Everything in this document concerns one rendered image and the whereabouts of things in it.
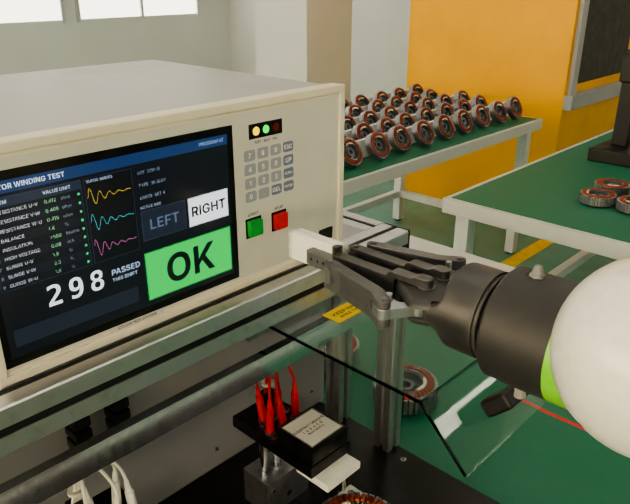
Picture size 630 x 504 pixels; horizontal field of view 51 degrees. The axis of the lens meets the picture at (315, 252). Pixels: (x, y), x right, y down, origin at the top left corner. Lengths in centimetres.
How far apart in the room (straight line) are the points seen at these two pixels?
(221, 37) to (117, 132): 813
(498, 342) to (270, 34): 433
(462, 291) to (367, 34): 672
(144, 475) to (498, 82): 364
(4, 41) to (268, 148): 669
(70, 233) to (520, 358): 38
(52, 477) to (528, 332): 42
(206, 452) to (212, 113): 53
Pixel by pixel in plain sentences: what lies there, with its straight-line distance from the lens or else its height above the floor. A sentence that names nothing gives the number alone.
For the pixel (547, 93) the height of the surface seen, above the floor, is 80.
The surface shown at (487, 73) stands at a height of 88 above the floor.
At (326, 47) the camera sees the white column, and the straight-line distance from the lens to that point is 465.
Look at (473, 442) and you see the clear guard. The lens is 68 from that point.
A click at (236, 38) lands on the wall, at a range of 871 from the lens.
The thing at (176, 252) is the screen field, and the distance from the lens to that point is 67.
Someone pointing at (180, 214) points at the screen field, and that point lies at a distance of 66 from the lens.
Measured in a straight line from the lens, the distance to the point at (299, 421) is 85.
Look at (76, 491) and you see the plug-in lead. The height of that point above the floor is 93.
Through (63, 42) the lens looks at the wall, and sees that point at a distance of 759.
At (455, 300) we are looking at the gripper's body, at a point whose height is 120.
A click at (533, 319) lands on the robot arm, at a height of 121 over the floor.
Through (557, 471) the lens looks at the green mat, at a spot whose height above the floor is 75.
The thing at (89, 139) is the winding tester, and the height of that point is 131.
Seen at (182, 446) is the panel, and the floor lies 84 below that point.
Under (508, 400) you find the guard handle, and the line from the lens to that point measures 68.
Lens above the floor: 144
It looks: 23 degrees down
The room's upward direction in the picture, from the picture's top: straight up
